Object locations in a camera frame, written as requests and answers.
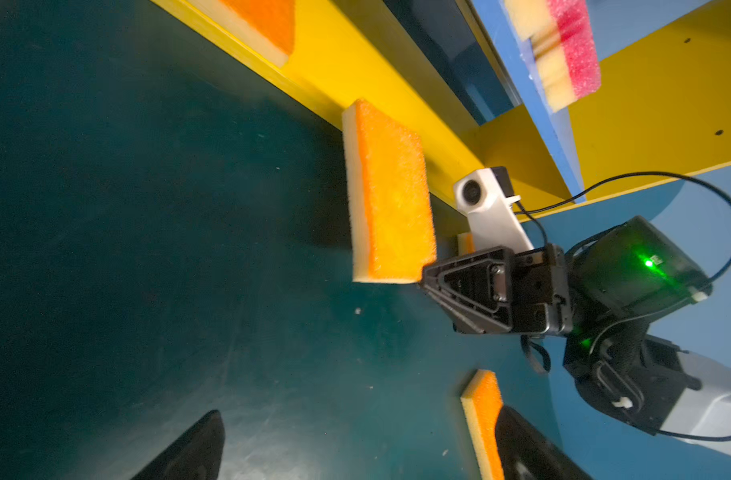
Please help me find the orange sponge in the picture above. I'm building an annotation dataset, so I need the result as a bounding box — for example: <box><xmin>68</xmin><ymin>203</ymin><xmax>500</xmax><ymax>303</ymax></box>
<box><xmin>457</xmin><ymin>232</ymin><xmax>475</xmax><ymax>255</ymax></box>
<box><xmin>342</xmin><ymin>99</ymin><xmax>437</xmax><ymax>284</ymax></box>
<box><xmin>461</xmin><ymin>369</ymin><xmax>505</xmax><ymax>480</ymax></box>
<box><xmin>190</xmin><ymin>0</ymin><xmax>295</xmax><ymax>68</ymax></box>

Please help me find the yellow shelf with coloured boards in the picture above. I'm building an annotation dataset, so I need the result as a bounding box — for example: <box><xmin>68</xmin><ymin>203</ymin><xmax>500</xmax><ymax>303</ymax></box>
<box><xmin>161</xmin><ymin>1</ymin><xmax>731</xmax><ymax>208</ymax></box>

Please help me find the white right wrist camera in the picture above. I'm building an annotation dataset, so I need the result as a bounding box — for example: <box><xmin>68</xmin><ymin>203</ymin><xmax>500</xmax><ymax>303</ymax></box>
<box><xmin>453</xmin><ymin>167</ymin><xmax>533</xmax><ymax>254</ymax></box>

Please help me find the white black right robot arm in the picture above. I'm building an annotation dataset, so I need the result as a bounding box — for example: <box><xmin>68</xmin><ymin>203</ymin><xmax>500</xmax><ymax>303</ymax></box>
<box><xmin>421</xmin><ymin>217</ymin><xmax>731</xmax><ymax>456</ymax></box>

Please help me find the pink smiley sponge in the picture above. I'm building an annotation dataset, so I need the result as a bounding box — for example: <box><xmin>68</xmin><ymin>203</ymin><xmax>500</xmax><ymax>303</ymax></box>
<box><xmin>503</xmin><ymin>0</ymin><xmax>601</xmax><ymax>112</ymax></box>

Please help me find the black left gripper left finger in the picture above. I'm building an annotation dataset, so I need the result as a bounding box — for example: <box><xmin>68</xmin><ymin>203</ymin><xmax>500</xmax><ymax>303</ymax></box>
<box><xmin>132</xmin><ymin>410</ymin><xmax>225</xmax><ymax>480</ymax></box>

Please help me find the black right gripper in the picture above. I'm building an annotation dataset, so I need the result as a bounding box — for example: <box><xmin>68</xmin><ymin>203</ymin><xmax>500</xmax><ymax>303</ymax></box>
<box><xmin>419</xmin><ymin>216</ymin><xmax>713</xmax><ymax>336</ymax></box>

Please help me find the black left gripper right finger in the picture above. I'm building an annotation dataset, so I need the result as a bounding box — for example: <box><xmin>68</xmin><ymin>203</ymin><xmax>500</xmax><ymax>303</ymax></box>
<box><xmin>495</xmin><ymin>406</ymin><xmax>593</xmax><ymax>480</ymax></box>

